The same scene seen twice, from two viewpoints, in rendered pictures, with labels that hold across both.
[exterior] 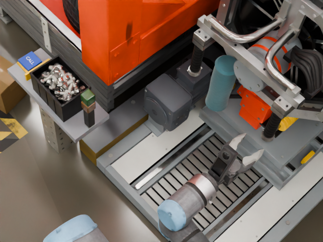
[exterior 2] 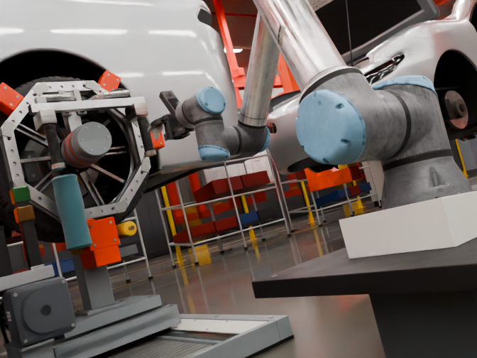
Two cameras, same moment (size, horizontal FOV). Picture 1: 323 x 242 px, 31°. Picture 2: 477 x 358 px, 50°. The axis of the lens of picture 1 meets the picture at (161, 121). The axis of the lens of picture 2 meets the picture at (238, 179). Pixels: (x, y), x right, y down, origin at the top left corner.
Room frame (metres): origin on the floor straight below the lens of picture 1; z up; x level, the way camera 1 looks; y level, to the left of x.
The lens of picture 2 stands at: (0.25, 1.39, 0.45)
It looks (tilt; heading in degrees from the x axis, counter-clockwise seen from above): 4 degrees up; 284
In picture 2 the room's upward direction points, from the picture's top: 14 degrees counter-clockwise
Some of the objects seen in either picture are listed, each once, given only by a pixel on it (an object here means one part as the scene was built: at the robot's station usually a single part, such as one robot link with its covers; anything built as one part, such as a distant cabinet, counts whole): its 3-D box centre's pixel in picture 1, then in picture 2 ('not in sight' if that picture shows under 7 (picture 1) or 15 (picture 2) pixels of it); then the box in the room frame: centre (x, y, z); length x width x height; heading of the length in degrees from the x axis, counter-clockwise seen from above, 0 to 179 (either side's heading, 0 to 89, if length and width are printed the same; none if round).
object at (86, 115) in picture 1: (88, 110); (27, 228); (1.08, 0.27, 0.55); 0.03 x 0.03 x 0.21; 51
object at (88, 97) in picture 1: (88, 97); (20, 195); (1.08, 0.27, 0.64); 0.04 x 0.04 x 0.04; 51
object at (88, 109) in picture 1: (88, 104); (24, 214); (1.08, 0.27, 0.59); 0.04 x 0.04 x 0.04; 51
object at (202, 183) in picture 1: (202, 189); (191, 113); (0.72, -0.15, 0.81); 0.10 x 0.05 x 0.09; 51
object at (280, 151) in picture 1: (276, 103); (94, 285); (1.39, -0.48, 0.32); 0.40 x 0.30 x 0.28; 51
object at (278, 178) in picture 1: (265, 125); (105, 332); (1.39, -0.47, 0.13); 0.50 x 0.36 x 0.10; 51
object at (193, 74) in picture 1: (197, 58); (54, 145); (1.18, -0.09, 0.83); 0.04 x 0.04 x 0.16
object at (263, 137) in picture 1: (272, 124); (145, 135); (0.97, -0.35, 0.83); 0.04 x 0.04 x 0.16
